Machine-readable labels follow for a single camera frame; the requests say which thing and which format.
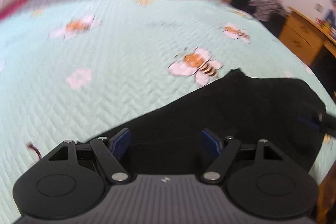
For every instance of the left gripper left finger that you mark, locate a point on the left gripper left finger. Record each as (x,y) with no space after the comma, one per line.
(109,152)

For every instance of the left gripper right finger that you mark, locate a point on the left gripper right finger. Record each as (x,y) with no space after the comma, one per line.
(222,153)

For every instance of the black garment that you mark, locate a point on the black garment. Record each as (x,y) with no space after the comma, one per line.
(168,140)

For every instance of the black white patterned clothes pile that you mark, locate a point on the black white patterned clothes pile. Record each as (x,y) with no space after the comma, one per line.
(264,9)

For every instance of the yellow wooden desk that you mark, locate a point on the yellow wooden desk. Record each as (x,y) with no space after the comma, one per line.
(304,38)

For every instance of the mint bee quilt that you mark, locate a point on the mint bee quilt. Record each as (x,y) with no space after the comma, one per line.
(75,69)

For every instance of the red patterned sheet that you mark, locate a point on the red patterned sheet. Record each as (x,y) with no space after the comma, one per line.
(11,8)

